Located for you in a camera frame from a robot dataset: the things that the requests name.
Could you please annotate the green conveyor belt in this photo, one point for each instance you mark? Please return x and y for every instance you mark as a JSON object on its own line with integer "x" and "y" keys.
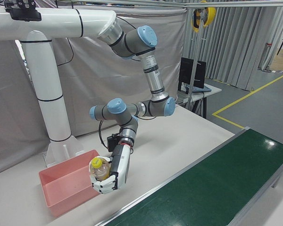
{"x": 202, "y": 188}

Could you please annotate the white robot torso column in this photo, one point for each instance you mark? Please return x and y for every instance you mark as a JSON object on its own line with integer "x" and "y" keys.
{"x": 49, "y": 94}

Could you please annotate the white desk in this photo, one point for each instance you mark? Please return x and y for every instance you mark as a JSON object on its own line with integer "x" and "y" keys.
{"x": 213, "y": 90}

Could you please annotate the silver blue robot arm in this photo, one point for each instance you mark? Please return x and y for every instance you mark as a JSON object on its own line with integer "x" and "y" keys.
{"x": 155, "y": 77}

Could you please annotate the black head camera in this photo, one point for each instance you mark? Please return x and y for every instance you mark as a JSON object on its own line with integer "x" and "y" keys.
{"x": 23, "y": 14}

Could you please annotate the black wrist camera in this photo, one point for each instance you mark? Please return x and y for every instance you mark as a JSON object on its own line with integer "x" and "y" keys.
{"x": 112, "y": 142}

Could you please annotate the pink plastic basket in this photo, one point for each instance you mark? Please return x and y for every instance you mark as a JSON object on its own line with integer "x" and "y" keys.
{"x": 61, "y": 181}

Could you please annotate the aluminium frame beam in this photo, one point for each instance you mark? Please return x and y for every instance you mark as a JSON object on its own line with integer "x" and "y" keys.
{"x": 226, "y": 3}

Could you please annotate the aluminium frame post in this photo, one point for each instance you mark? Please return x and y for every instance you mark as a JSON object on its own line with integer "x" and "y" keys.
{"x": 195, "y": 47}

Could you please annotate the black computer monitor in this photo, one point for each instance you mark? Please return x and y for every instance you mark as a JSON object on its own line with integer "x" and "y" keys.
{"x": 185, "y": 70}

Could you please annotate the grey fabric curtain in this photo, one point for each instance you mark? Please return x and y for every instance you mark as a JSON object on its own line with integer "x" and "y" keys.
{"x": 96, "y": 77}

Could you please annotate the grey pleated curtain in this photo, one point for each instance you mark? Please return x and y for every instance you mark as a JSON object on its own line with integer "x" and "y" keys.
{"x": 238, "y": 47}

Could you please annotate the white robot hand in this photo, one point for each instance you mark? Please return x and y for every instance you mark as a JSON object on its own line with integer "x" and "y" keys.
{"x": 121, "y": 169}

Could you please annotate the blue laptop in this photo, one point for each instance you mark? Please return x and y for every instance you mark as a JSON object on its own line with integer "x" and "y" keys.
{"x": 200, "y": 89}

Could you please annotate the orange drink bottle yellow cap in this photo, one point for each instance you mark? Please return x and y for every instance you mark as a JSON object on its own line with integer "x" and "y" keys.
{"x": 100, "y": 170}

